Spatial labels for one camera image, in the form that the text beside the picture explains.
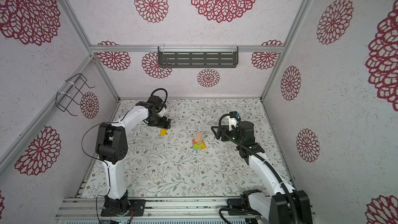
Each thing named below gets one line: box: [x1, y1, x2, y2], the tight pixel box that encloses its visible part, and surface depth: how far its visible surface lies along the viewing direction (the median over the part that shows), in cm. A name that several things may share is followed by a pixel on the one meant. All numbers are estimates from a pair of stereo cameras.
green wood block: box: [193, 142, 205, 150], surface depth 95 cm
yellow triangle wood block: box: [160, 128, 168, 136], surface depth 103 cm
